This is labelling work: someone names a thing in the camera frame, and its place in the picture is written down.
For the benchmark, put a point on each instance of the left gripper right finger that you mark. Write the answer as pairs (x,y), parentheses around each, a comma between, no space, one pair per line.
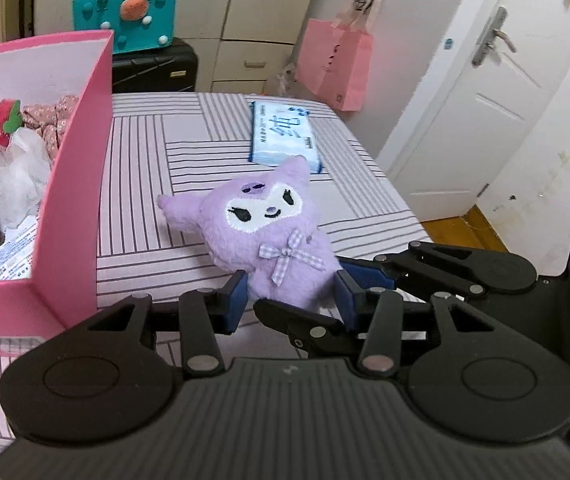
(438,338)

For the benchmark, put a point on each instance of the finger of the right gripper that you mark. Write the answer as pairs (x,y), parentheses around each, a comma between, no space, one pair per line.
(425,268)
(321,336)

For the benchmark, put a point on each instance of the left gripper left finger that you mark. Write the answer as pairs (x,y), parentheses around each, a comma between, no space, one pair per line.
(198,316)

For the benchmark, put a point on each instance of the purple plush toy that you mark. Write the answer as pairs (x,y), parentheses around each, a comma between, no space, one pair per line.
(267,226)

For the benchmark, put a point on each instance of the small blue white packet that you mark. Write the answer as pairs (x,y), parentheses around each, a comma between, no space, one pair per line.
(17,249)

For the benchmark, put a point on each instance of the blue wet wipes pack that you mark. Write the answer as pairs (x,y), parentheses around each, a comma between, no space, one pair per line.
(281,130)

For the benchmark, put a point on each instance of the pink storage box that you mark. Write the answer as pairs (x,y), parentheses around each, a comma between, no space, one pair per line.
(65,194)

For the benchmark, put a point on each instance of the pink floral cloth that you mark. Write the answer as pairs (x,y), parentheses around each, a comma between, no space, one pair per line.
(50,121)

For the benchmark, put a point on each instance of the red strawberry plush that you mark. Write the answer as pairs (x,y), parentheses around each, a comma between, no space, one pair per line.
(10,120)

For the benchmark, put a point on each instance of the white door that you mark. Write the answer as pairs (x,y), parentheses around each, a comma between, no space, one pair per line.
(464,123)

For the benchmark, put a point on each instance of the black suitcase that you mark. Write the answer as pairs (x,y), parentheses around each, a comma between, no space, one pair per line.
(169,69)

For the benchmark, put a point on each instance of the pink paper bag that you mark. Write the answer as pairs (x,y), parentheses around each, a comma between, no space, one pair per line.
(334,57)

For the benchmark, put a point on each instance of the teal felt handbag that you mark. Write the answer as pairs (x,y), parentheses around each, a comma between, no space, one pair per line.
(138,25)

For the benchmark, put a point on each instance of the silver door handle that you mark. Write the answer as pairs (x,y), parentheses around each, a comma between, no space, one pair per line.
(493,30)

